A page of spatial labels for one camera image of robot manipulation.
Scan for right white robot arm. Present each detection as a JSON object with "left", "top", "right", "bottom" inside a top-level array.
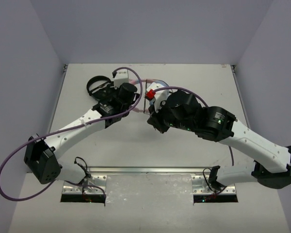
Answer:
[{"left": 145, "top": 86, "right": 291, "bottom": 190}]

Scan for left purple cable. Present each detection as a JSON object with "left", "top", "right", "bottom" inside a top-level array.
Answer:
[{"left": 0, "top": 67, "right": 144, "bottom": 201}]

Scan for aluminium table edge rail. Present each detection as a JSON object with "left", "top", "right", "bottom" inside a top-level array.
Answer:
[{"left": 87, "top": 166, "right": 254, "bottom": 174}]

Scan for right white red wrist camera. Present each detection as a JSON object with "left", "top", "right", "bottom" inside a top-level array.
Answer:
[{"left": 145, "top": 81, "right": 169, "bottom": 113}]

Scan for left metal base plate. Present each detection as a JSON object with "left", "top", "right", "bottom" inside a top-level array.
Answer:
[{"left": 62, "top": 173, "right": 108, "bottom": 195}]

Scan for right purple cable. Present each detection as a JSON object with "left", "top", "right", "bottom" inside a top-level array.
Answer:
[{"left": 150, "top": 86, "right": 235, "bottom": 167}]

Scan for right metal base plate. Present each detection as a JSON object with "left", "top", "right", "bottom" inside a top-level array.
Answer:
[{"left": 191, "top": 173, "right": 236, "bottom": 195}]

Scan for purple cable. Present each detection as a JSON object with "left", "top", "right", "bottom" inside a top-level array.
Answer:
[
  {"left": 0, "top": 67, "right": 144, "bottom": 201},
  {"left": 150, "top": 86, "right": 235, "bottom": 167}
]

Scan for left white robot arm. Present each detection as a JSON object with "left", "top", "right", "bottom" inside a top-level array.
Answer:
[{"left": 24, "top": 83, "right": 140, "bottom": 184}]

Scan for black headphones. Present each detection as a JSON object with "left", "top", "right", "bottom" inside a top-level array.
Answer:
[{"left": 86, "top": 76, "right": 116, "bottom": 102}]

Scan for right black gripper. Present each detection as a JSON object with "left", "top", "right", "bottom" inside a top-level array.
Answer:
[{"left": 147, "top": 97, "right": 194, "bottom": 134}]

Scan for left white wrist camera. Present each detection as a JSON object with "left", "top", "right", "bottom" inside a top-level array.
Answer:
[{"left": 113, "top": 70, "right": 129, "bottom": 89}]

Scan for pink blue cat-ear headphones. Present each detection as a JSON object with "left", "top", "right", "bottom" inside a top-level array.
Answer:
[{"left": 129, "top": 78, "right": 172, "bottom": 115}]

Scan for metal base plate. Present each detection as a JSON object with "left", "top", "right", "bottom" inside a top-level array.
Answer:
[
  {"left": 191, "top": 173, "right": 236, "bottom": 195},
  {"left": 62, "top": 173, "right": 108, "bottom": 195}
]

